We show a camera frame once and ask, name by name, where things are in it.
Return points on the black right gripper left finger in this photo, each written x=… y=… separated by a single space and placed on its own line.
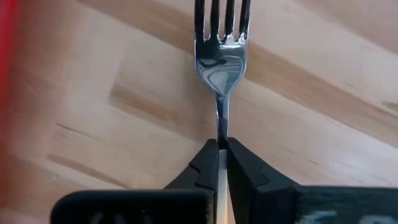
x=174 y=205

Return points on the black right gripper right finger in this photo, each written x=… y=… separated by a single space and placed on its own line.
x=280 y=202

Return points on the red plastic tray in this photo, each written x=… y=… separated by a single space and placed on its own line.
x=3 y=31

